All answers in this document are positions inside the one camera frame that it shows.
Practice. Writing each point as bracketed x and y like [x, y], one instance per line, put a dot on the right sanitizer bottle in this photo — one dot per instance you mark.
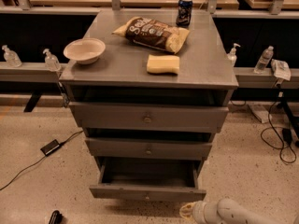
[232, 54]

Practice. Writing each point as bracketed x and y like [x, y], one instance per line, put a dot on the white packet on shelf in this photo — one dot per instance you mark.
[281, 69]

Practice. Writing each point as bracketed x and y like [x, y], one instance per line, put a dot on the far left sanitizer bottle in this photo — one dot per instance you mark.
[11, 57]

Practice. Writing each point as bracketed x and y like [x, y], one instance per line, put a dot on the grey drawer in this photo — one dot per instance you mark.
[148, 180]
[148, 149]
[168, 118]

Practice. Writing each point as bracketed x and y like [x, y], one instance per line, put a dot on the brown chip bag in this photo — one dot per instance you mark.
[153, 34]

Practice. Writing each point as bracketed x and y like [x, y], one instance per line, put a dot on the grey top drawer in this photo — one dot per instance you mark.
[168, 118]

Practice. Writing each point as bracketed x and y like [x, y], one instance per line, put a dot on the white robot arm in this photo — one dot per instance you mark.
[224, 211]

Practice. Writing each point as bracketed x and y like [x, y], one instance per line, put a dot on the yellow sponge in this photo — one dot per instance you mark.
[163, 64]

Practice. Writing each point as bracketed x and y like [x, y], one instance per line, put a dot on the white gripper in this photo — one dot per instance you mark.
[197, 211]

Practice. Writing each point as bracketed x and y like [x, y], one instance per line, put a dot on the clear water bottle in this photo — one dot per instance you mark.
[264, 60]

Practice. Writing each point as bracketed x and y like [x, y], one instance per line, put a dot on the black object on floor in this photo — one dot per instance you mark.
[56, 217]

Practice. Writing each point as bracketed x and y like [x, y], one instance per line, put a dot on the white bowl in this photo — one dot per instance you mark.
[85, 50]

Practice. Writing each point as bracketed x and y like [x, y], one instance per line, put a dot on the grey middle drawer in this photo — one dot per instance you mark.
[148, 149]

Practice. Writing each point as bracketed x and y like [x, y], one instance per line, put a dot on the black power adapter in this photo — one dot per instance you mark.
[50, 147]

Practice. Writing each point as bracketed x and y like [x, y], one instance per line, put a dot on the grey drawer cabinet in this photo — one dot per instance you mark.
[205, 78]

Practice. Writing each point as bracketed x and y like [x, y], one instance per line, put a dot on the sanitizer bottle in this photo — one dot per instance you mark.
[51, 61]
[232, 54]
[11, 57]

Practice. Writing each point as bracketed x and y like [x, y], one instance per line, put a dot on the grey bottom drawer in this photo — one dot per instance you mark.
[148, 180]

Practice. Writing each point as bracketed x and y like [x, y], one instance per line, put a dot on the blue soda can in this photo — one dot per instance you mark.
[184, 12]

